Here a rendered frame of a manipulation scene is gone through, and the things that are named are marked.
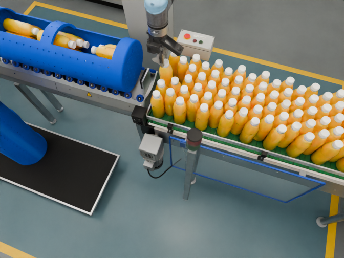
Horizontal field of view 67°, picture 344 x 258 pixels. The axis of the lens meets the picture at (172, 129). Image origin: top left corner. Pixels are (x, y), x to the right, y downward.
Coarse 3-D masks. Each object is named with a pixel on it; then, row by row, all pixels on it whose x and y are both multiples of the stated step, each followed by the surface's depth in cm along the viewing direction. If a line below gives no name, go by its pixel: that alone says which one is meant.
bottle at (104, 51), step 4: (96, 48) 136; (100, 48) 134; (104, 48) 133; (108, 48) 134; (112, 48) 134; (96, 52) 135; (100, 52) 133; (104, 52) 133; (108, 52) 133; (112, 52) 132; (100, 56) 135; (104, 56) 134; (108, 56) 133
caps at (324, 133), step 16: (224, 80) 134; (240, 80) 134; (288, 80) 133; (208, 96) 130; (256, 96) 130; (272, 96) 130; (240, 112) 126; (256, 112) 127; (336, 128) 121; (336, 144) 117
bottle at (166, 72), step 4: (160, 68) 134; (164, 68) 132; (168, 68) 133; (160, 72) 135; (164, 72) 134; (168, 72) 134; (172, 72) 137; (160, 76) 138; (164, 76) 136; (168, 76) 136; (172, 76) 139; (164, 80) 139; (168, 80) 139; (168, 84) 143
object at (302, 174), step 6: (174, 138) 137; (216, 150) 134; (234, 156) 132; (252, 162) 130; (276, 168) 129; (294, 174) 127; (300, 174) 130; (216, 180) 176; (312, 180) 126; (234, 186) 174; (318, 186) 130; (306, 192) 142; (294, 198) 156
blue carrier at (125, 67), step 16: (0, 16) 152; (16, 16) 158; (32, 16) 153; (0, 32) 138; (48, 32) 134; (80, 32) 151; (96, 32) 146; (0, 48) 142; (16, 48) 139; (32, 48) 136; (48, 48) 134; (64, 48) 132; (128, 48) 128; (32, 64) 146; (48, 64) 140; (64, 64) 135; (80, 64) 132; (96, 64) 130; (112, 64) 128; (128, 64) 133; (96, 80) 137; (112, 80) 132; (128, 80) 140
